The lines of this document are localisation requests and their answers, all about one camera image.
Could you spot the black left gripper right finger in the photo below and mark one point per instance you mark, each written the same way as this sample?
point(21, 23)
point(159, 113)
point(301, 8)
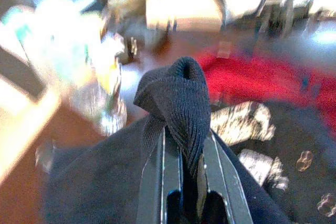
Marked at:
point(220, 176)

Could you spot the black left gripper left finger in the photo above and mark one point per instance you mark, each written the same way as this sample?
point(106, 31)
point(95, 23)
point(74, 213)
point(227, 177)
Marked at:
point(155, 182)

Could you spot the dark knit shirt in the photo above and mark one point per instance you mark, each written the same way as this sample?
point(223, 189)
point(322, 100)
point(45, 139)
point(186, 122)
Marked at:
point(173, 98)

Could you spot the red t-shirt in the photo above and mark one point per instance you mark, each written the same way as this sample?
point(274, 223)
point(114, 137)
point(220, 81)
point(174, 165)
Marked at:
point(262, 82)

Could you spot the clear bottle teal cap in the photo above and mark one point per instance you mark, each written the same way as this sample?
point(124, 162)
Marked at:
point(105, 108)

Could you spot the cream shell chair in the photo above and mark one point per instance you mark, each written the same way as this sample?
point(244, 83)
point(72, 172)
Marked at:
point(183, 3)

